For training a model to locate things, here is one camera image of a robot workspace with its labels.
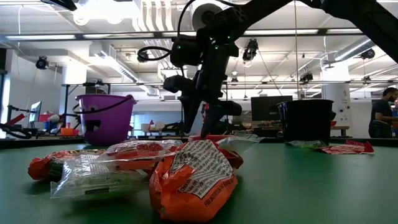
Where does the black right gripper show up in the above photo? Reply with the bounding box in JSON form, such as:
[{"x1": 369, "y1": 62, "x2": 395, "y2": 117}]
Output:
[{"x1": 180, "y1": 43, "x2": 243, "y2": 139}]

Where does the red candy pack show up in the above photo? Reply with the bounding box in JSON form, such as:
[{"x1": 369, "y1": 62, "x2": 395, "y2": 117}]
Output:
[{"x1": 217, "y1": 147, "x2": 245, "y2": 171}]

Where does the red candy clear wrapper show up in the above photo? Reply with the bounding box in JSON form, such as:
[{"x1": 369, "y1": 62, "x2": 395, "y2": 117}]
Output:
[{"x1": 104, "y1": 139, "x2": 185, "y2": 172}]

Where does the orange candy pack white label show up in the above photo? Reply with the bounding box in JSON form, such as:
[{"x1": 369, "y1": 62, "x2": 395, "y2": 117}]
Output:
[{"x1": 149, "y1": 139, "x2": 239, "y2": 223}]

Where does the green candy clear wrapper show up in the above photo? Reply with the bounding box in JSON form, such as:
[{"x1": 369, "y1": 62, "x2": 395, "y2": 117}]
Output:
[{"x1": 50, "y1": 154, "x2": 150, "y2": 200}]

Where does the black computer monitor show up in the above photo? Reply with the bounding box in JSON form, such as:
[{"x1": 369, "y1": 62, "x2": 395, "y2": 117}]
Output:
[{"x1": 251, "y1": 95, "x2": 294, "y2": 122}]

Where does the purple plastic bucket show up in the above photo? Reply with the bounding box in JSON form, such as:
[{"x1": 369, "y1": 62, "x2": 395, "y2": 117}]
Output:
[{"x1": 72, "y1": 94, "x2": 138, "y2": 147}]

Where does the red desk lamp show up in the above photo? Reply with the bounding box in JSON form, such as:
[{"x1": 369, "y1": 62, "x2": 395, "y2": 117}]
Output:
[{"x1": 190, "y1": 2, "x2": 233, "y2": 143}]

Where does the black plastic bucket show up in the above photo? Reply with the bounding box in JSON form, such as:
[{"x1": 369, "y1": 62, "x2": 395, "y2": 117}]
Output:
[{"x1": 278, "y1": 99, "x2": 338, "y2": 144}]

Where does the small desk monitor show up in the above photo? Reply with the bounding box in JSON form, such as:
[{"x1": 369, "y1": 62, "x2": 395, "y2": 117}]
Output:
[{"x1": 28, "y1": 101, "x2": 43, "y2": 124}]

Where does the green table mat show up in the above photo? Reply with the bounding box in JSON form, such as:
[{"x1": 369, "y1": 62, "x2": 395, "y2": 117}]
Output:
[{"x1": 0, "y1": 142, "x2": 398, "y2": 224}]

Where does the red bar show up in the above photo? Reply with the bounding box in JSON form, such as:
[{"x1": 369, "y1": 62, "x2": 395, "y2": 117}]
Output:
[{"x1": 5, "y1": 113, "x2": 27, "y2": 127}]

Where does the orange box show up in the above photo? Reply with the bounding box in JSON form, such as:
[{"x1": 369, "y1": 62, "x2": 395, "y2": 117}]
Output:
[{"x1": 60, "y1": 127, "x2": 80, "y2": 137}]

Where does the flat red Skittles pack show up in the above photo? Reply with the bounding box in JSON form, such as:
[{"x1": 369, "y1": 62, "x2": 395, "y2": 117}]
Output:
[{"x1": 313, "y1": 139, "x2": 375, "y2": 156}]

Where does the person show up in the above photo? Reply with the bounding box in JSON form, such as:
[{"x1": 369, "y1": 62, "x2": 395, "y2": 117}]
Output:
[{"x1": 368, "y1": 86, "x2": 398, "y2": 139}]

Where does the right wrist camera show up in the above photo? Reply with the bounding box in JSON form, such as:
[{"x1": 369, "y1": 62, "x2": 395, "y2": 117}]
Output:
[{"x1": 163, "y1": 74, "x2": 197, "y2": 94}]

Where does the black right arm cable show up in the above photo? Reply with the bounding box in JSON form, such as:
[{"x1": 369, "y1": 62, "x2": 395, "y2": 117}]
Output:
[{"x1": 137, "y1": 45, "x2": 172, "y2": 62}]

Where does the thin hanging cable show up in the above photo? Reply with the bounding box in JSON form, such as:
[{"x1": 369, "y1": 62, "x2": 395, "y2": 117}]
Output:
[{"x1": 293, "y1": 0, "x2": 303, "y2": 101}]

